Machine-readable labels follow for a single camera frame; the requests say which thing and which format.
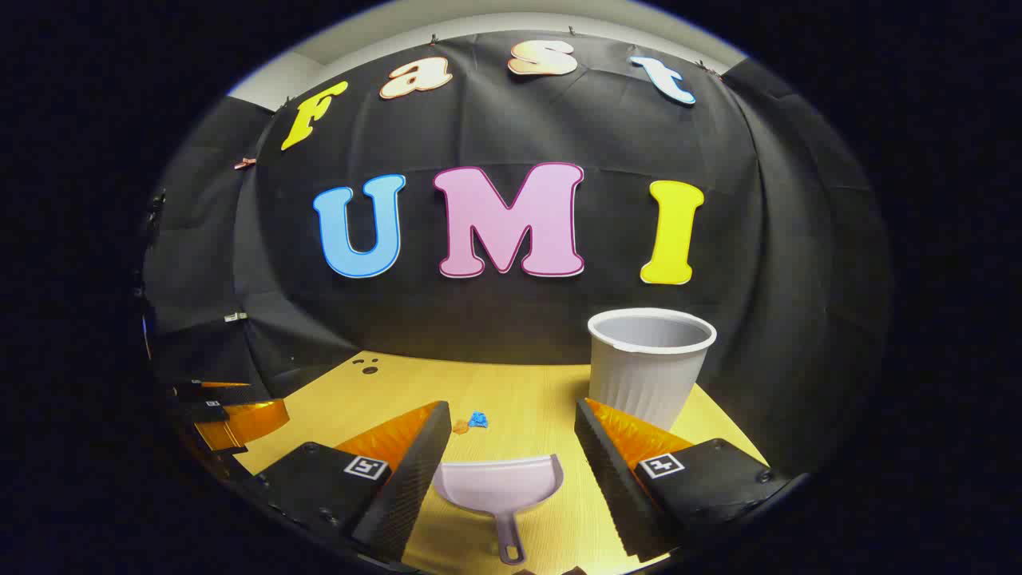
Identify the yellow wooden desktop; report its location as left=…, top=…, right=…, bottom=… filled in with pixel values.
left=232, top=350, right=771, bottom=575

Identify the white ribbed garbage bin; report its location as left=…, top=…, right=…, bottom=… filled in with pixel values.
left=588, top=307, right=718, bottom=432

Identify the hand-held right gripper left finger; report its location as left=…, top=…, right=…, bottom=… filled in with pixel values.
left=236, top=399, right=453, bottom=564

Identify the pale purple plastic dustpan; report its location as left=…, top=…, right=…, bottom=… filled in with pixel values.
left=432, top=454, right=564, bottom=566

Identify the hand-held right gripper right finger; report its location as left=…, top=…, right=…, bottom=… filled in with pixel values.
left=573, top=397, right=799, bottom=564

